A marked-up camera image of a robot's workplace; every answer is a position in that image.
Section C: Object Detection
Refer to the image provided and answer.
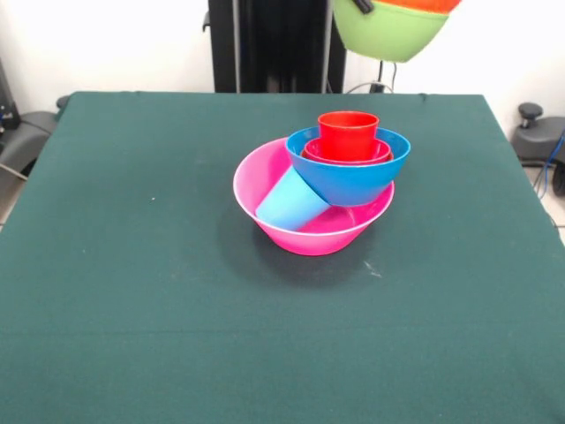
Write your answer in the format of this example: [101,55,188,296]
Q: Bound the green bowl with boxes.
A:
[331,0,451,64]

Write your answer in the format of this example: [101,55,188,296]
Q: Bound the large orange bowl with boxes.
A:
[373,0,463,18]

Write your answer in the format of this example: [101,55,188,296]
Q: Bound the red cup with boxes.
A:
[316,110,380,161]

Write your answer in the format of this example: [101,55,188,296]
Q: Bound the small crimson bowl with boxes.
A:
[302,138,394,164]

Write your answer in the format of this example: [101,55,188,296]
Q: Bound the large blue bowl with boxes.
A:
[285,125,412,208]

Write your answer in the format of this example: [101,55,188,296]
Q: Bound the blue cup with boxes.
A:
[254,167,331,232]

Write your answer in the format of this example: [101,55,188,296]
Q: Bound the large pink bowl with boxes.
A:
[232,136,396,257]

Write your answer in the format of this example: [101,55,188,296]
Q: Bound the dark green tablecloth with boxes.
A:
[0,91,565,424]

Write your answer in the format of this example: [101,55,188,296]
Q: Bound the black hanging cable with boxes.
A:
[369,60,399,94]

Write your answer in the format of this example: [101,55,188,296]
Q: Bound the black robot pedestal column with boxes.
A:
[202,0,357,94]

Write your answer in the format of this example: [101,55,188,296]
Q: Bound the black pedestal leg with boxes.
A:
[0,95,72,178]
[510,102,565,198]

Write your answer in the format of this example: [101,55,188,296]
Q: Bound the blue cable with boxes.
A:
[535,130,565,198]

